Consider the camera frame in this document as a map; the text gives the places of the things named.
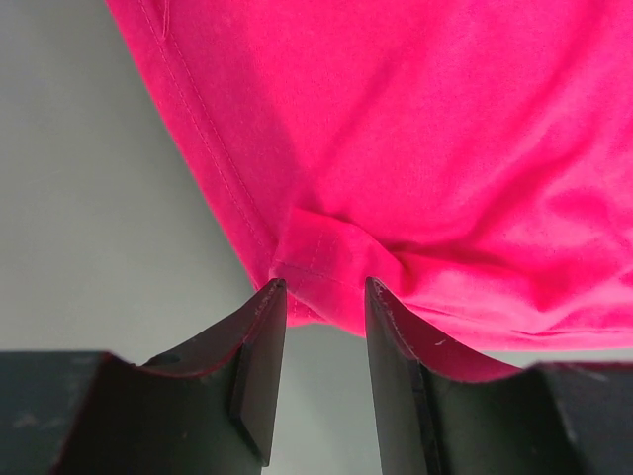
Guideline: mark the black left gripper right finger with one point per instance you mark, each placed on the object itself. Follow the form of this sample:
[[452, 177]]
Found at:
[[442, 407]]

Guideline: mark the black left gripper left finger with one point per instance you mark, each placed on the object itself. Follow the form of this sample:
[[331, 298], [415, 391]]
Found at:
[[205, 406]]

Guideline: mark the pink t-shirt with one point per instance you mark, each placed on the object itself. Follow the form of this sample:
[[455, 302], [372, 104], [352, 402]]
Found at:
[[474, 156]]

